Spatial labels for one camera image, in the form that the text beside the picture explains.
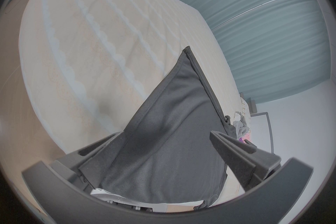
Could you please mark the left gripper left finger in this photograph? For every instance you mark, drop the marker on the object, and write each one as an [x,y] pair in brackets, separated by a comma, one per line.
[68,159]

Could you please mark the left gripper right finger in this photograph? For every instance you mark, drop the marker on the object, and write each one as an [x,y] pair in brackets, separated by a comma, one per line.
[244,165]

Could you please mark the black T-shirt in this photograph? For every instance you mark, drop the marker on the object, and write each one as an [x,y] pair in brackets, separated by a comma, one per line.
[178,139]

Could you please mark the purple garment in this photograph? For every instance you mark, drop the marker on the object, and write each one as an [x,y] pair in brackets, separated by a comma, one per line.
[241,141]

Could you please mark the grey bedside table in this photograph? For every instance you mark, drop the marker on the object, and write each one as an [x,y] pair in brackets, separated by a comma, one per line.
[252,106]

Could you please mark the grey garment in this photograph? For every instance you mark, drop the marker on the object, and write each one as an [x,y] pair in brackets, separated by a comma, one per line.
[240,123]

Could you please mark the white printed pillow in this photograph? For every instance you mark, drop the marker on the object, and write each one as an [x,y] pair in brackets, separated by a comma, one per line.
[244,107]

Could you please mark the bed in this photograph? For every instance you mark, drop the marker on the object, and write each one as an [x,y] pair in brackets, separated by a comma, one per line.
[91,47]

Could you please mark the pink garment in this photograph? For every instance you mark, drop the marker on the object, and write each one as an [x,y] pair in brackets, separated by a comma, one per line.
[245,137]

